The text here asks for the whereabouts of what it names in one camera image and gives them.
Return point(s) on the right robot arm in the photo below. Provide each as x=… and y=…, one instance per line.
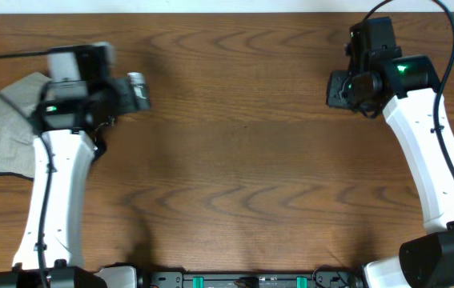
x=380, y=81

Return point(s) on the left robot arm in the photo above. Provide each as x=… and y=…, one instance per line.
x=81, y=98

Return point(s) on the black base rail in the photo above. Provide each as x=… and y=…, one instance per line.
x=250, y=280

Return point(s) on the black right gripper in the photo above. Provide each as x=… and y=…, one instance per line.
x=335, y=96

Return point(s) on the grey-green shorts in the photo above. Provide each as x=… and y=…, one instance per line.
x=16, y=137

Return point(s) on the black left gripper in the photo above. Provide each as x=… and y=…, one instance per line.
x=126, y=94

